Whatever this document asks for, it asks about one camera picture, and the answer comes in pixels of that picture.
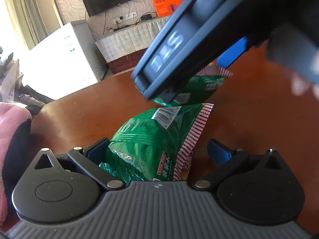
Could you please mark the wall power strip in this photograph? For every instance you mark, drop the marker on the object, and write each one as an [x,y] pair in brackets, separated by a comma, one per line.
[127,17]

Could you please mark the white chest freezer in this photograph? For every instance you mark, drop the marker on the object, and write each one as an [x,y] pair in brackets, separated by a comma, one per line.
[66,61]

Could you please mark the person's right hand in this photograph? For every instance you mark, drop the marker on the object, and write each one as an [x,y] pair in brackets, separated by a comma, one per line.
[300,86]

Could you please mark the tv cabinet with lace cloth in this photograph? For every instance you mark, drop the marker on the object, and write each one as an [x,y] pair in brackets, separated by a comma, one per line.
[123,49]

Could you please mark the green chip bag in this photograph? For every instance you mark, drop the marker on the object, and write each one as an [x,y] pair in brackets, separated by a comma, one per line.
[156,145]
[200,87]

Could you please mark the pink sleeved forearm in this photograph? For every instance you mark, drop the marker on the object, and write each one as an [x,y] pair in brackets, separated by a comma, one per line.
[15,130]

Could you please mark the black set-top box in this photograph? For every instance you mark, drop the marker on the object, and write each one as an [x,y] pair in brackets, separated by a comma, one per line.
[146,17]

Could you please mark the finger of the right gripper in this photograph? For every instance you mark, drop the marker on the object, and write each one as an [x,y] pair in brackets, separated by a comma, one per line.
[230,55]

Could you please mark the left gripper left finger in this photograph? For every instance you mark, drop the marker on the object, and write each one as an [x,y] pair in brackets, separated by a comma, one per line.
[86,161]

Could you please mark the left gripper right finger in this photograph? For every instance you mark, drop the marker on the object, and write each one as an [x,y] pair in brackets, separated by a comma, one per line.
[229,162]

